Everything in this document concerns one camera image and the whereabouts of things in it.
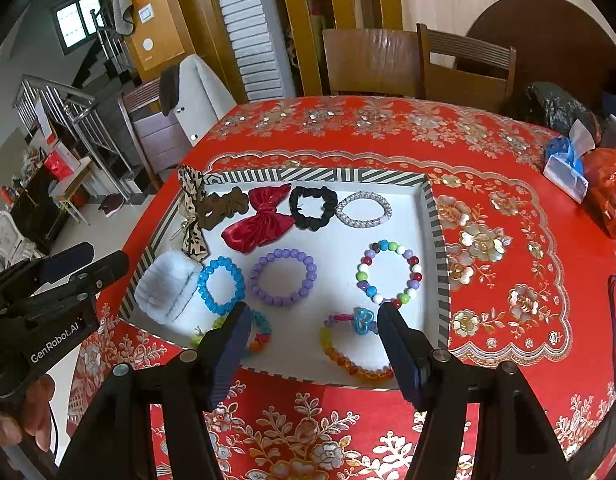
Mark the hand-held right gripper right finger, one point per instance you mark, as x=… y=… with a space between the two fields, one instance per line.
x=400 y=355

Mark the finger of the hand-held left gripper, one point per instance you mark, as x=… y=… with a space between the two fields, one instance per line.
x=63 y=260
x=105 y=267

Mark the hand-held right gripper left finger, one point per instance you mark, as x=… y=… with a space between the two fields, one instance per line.
x=230 y=360

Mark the white fluffy scrunchie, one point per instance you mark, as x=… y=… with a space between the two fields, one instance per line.
x=165 y=285

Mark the white tray with striped rim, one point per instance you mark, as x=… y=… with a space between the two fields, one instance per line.
x=333 y=240

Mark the black scrunchie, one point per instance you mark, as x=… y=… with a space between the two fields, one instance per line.
x=295 y=210

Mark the person's left hand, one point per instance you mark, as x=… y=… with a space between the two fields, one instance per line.
x=33 y=410

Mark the white ornate chair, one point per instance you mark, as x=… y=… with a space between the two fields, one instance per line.
x=8 y=240

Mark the leopard print bow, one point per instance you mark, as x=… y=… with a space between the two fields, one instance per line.
x=193 y=240

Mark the red floral tablecloth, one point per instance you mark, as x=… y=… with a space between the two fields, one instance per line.
x=488 y=320

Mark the red velvet bow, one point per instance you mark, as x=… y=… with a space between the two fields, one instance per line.
x=258 y=225

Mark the brown scrunchie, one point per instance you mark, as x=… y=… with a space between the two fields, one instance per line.
x=228 y=200

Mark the metal stair railing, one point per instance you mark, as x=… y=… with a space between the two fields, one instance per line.
x=63 y=100

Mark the white coat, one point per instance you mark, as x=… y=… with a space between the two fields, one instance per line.
x=203 y=95

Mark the window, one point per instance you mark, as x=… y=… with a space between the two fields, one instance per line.
x=78 y=22

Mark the blue and white tissue pack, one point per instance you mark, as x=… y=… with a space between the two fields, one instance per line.
x=563 y=175

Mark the red plastic bag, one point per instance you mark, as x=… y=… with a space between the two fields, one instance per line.
x=608 y=190

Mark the white slatted shutter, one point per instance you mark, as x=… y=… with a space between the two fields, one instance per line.
x=248 y=35

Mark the wooden slatted chair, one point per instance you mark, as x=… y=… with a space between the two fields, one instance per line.
x=468 y=80

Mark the black plastic bag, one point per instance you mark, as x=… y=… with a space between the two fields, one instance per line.
x=553 y=105

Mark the plastic-wrapped wooden chair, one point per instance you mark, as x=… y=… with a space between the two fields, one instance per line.
x=370 y=62

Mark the dark blue cap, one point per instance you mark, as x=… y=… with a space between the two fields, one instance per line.
x=615 y=115

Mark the dark round tabletop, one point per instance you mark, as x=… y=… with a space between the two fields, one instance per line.
x=548 y=25

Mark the wall switch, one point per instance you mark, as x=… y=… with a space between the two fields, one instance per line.
x=147 y=12

